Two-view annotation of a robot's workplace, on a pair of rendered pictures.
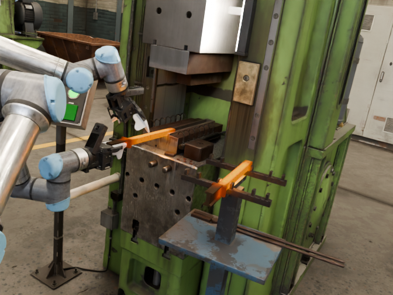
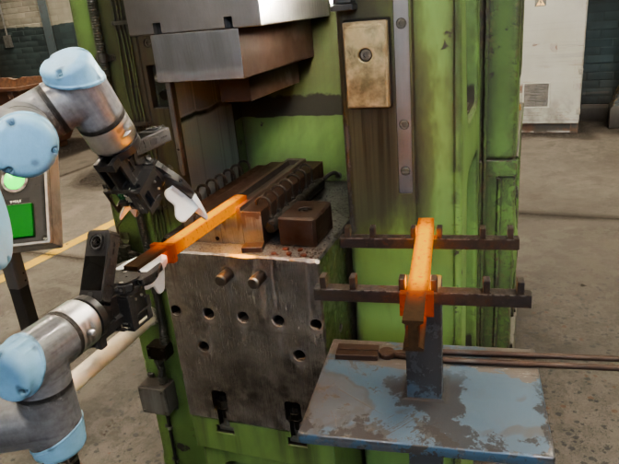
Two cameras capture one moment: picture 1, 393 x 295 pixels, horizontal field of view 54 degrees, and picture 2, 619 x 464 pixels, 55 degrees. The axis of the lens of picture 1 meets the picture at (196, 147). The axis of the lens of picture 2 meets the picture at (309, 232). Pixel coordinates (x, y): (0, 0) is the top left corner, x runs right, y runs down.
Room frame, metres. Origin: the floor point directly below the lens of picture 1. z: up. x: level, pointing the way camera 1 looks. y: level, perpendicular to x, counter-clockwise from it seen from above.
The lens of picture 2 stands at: (0.40, 0.15, 1.39)
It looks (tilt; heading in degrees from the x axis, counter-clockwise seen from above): 21 degrees down; 352
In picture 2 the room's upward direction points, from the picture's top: 5 degrees counter-clockwise
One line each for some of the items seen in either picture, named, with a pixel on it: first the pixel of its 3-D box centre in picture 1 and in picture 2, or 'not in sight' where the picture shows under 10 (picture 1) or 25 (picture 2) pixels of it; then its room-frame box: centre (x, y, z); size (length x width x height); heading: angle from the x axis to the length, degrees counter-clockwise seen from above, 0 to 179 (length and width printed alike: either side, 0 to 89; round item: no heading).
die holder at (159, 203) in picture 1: (188, 184); (291, 290); (1.82, 0.02, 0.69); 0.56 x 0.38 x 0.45; 151
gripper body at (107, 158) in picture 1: (95, 156); (110, 306); (1.28, 0.35, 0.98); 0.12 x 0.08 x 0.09; 151
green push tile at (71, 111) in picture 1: (68, 112); (17, 221); (1.73, 0.61, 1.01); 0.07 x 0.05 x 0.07; 86
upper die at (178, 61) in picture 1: (194, 58); (241, 47); (1.84, 0.07, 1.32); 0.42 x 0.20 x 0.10; 151
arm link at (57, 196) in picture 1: (53, 192); (40, 419); (1.15, 0.45, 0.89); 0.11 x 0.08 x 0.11; 89
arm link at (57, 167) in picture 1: (58, 165); (35, 358); (1.15, 0.43, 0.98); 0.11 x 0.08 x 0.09; 151
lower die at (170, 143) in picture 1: (184, 132); (260, 195); (1.84, 0.07, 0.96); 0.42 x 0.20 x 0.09; 151
